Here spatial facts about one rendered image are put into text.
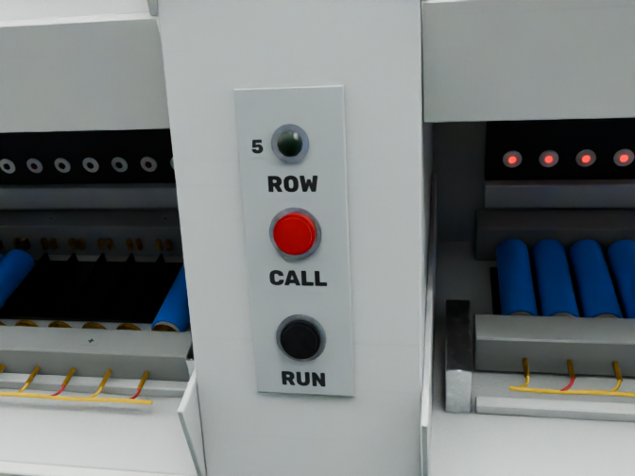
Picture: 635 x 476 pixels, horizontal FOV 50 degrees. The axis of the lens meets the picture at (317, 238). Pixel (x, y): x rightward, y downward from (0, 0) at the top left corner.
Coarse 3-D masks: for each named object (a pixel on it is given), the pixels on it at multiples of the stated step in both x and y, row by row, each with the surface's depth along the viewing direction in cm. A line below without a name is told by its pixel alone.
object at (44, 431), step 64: (0, 192) 47; (64, 192) 46; (128, 192) 45; (64, 256) 46; (128, 256) 46; (0, 320) 41; (192, 384) 28; (0, 448) 33; (64, 448) 33; (128, 448) 32; (192, 448) 29
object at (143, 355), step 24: (0, 336) 36; (24, 336) 36; (48, 336) 36; (72, 336) 36; (96, 336) 36; (120, 336) 35; (144, 336) 35; (168, 336) 35; (0, 360) 36; (24, 360) 36; (48, 360) 36; (72, 360) 35; (96, 360) 35; (120, 360) 35; (144, 360) 34; (168, 360) 34
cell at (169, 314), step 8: (184, 272) 40; (176, 280) 40; (184, 280) 39; (176, 288) 39; (184, 288) 39; (168, 296) 39; (176, 296) 38; (184, 296) 38; (168, 304) 38; (176, 304) 38; (184, 304) 38; (160, 312) 38; (168, 312) 37; (176, 312) 37; (184, 312) 38; (160, 320) 37; (168, 320) 37; (176, 320) 37; (184, 320) 38; (176, 328) 37; (184, 328) 37
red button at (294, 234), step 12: (288, 216) 25; (300, 216) 25; (276, 228) 26; (288, 228) 25; (300, 228) 25; (312, 228) 25; (276, 240) 26; (288, 240) 26; (300, 240) 25; (312, 240) 25; (288, 252) 26; (300, 252) 26
